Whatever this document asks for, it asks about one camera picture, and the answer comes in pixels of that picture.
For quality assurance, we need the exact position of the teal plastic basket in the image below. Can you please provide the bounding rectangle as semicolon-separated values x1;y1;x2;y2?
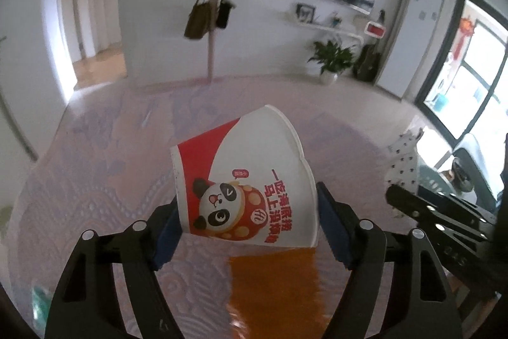
414;163;455;189

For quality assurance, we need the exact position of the brown tote bag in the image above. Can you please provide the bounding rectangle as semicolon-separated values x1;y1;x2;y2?
183;0;217;40

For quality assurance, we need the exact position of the potted green plant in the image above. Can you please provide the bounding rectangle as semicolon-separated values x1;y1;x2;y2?
307;40;356;86

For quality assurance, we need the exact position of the white curved wall shelf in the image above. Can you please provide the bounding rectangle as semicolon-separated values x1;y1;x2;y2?
283;15;364;46

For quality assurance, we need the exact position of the wooden coat rack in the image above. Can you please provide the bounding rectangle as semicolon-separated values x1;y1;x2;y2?
206;0;231;83

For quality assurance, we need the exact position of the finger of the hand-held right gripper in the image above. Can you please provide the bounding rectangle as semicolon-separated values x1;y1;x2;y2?
385;184;498;231

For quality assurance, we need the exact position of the orange flat sheet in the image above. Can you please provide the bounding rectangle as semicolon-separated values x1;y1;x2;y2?
227;247;331;339

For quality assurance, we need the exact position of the black-framed sliding glass door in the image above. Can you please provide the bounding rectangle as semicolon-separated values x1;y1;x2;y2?
414;0;508;150

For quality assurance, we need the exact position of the grey chair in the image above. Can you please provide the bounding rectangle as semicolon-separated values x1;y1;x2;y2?
450;132;499;201

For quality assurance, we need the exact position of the teal green packet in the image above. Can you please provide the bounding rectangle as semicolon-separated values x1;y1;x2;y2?
31;275;53;324

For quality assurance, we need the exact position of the white room door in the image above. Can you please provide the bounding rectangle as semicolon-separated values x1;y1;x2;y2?
0;0;40;162

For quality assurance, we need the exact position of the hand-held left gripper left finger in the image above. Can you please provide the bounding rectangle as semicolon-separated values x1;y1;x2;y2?
43;200;185;339

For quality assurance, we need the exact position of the white dotted bag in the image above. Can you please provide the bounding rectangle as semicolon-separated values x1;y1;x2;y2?
384;129;422;185

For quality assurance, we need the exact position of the dark guitar case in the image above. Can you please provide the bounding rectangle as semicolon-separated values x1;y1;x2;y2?
352;9;384;83

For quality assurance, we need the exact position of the white tall cabinet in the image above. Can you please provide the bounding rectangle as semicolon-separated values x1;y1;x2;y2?
376;0;445;102

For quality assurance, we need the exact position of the butterfly picture frame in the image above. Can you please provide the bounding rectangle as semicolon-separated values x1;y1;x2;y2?
295;2;317;24

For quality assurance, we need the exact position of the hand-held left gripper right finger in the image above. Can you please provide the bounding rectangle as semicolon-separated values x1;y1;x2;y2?
316;182;464;339

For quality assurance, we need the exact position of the red white panda paper cup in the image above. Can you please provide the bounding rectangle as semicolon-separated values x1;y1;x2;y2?
169;104;320;248

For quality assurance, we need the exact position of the red box shelf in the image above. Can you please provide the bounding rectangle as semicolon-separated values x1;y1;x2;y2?
364;21;386;38

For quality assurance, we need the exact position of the red knot hanging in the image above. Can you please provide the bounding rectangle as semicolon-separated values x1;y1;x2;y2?
458;16;476;62

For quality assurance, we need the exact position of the small black bag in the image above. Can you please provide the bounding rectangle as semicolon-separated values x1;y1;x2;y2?
215;0;236;29

